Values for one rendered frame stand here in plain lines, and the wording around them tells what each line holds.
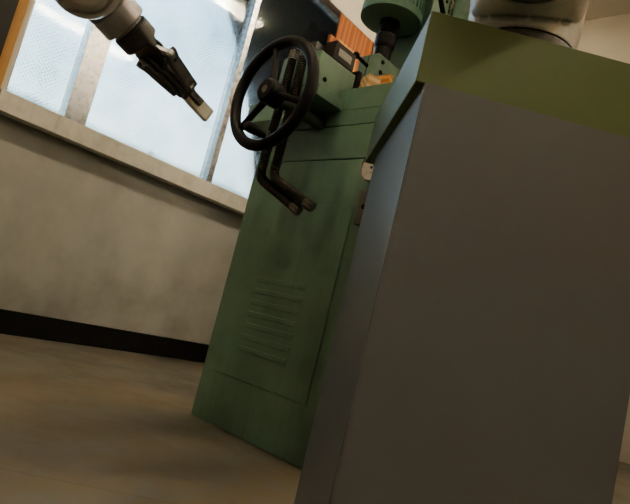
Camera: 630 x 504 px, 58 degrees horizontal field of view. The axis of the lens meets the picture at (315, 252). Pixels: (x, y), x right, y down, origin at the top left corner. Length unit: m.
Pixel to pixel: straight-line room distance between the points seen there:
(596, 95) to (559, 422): 0.38
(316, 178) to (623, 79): 0.83
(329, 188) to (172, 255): 1.46
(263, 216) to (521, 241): 0.96
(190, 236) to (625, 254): 2.28
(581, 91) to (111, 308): 2.19
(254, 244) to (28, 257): 1.15
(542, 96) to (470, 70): 0.09
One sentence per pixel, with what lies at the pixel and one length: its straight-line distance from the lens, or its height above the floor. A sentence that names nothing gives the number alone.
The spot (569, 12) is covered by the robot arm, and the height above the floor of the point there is 0.78.
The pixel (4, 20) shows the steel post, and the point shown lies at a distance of 2.37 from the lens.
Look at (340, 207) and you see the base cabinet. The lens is 1.34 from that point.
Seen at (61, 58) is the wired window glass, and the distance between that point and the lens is 2.59.
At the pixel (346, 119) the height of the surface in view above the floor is 0.81.
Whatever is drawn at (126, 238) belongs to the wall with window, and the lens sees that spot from 2.60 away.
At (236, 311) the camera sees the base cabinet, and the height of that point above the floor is 0.29.
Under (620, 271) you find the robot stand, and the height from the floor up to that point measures 0.44.
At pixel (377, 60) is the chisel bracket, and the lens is 1.64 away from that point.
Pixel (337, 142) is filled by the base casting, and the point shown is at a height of 0.75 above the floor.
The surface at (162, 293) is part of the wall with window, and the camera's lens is 2.73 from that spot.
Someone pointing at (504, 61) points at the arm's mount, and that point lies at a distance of 0.73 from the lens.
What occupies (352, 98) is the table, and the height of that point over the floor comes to 0.87.
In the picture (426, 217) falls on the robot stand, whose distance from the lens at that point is 0.64.
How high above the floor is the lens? 0.30
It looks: 7 degrees up
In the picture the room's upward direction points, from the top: 14 degrees clockwise
